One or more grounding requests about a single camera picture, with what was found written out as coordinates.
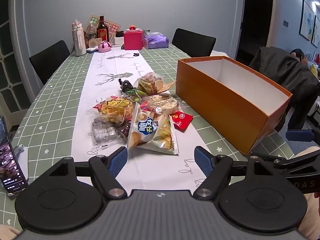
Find framed wall picture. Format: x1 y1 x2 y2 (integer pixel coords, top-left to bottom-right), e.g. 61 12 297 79
299 0 315 42
311 15 320 48

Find person's right forearm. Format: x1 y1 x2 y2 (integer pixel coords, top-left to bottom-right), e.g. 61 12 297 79
297 194 320 236

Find dark green snack bag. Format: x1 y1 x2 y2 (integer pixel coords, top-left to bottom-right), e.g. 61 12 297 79
118 79 137 93

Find orange cardboard box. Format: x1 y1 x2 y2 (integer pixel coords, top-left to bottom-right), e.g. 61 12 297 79
175 56 293 155

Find clear plastic bottle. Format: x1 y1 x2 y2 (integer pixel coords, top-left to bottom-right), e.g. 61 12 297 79
87 21 97 40

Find yellow fried snack bag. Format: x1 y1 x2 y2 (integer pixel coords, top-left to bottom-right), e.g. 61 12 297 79
87 95 135 124

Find person's left forearm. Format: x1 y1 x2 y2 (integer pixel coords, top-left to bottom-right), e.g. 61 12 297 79
0 225 22 240

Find pink round gadget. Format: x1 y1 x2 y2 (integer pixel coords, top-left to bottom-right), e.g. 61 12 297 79
98 41 112 53

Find black smartphone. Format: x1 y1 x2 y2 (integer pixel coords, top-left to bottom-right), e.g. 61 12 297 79
0 116 29 195

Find person's right hand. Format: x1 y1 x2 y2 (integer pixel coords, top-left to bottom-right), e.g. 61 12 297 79
294 146 320 158

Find purple tissue pack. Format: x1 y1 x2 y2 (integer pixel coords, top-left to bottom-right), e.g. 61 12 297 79
144 32 170 49

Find brown glass bottle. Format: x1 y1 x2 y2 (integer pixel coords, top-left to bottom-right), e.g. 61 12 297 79
96 16 110 43

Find pink gift box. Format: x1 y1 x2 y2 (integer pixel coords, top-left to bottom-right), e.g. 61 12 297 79
124 29 145 50

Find puffed rice cracker pack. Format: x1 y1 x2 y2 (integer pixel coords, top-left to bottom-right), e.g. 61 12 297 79
140 93 185 114

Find red snack packet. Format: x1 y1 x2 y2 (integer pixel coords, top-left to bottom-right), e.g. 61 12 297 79
169 110 194 132

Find white deer print table runner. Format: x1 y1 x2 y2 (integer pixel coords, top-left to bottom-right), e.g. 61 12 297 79
71 46 230 193

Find green label nut bag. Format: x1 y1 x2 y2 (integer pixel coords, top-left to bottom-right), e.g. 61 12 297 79
122 89 148 103

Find black chair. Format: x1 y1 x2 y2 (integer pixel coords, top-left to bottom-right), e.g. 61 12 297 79
29 40 71 85
172 28 216 58

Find dark jacket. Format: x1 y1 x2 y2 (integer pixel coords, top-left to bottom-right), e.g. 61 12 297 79
249 46 320 130

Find white water bottle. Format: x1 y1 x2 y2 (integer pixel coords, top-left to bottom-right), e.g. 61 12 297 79
72 20 87 57

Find potato chip bag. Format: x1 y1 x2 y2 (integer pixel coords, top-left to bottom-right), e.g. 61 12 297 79
127 102 179 155

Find dark round object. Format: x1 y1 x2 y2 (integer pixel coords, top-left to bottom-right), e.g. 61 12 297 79
290 48 307 62

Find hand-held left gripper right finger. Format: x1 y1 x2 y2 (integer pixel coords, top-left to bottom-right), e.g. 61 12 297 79
193 145 274 199

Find chocolate ball bottle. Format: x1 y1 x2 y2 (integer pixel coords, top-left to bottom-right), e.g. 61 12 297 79
117 120 132 140

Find dotted sticker card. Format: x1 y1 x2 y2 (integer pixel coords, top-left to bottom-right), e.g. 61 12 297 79
85 15 100 33
109 21 120 43

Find white phone stand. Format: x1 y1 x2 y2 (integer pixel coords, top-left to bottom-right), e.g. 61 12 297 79
11 144 29 180

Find beige small radio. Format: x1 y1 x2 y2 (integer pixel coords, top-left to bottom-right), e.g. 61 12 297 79
88 38 103 49

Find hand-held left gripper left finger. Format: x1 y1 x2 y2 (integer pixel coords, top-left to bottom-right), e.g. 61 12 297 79
49 146 128 199

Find clear mixed snack bag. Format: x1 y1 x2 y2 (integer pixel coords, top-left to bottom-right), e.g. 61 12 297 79
134 72 177 95

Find clear pack of white balls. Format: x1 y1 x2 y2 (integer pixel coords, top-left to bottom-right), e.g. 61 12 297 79
89 117 130 147

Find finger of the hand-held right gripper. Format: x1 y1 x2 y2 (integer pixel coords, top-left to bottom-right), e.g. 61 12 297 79
286 129 316 142
260 152 320 178

